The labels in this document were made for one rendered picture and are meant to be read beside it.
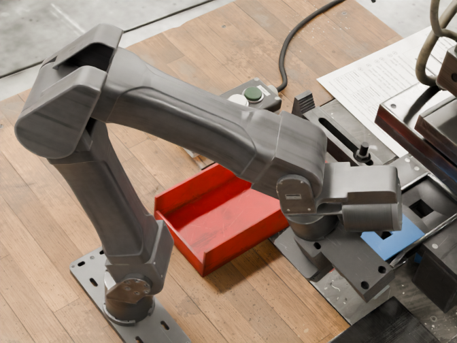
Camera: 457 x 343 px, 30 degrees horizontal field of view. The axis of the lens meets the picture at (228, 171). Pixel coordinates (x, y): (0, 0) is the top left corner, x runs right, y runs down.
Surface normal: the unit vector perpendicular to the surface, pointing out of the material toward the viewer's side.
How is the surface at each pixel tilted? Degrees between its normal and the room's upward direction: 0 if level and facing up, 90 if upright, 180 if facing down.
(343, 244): 26
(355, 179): 19
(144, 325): 0
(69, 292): 0
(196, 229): 0
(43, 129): 90
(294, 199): 90
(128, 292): 90
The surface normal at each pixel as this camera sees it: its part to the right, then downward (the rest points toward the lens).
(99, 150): 0.95, -0.07
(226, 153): -0.30, 0.71
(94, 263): 0.08, -0.65
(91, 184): -0.09, 0.77
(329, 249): -0.27, -0.40
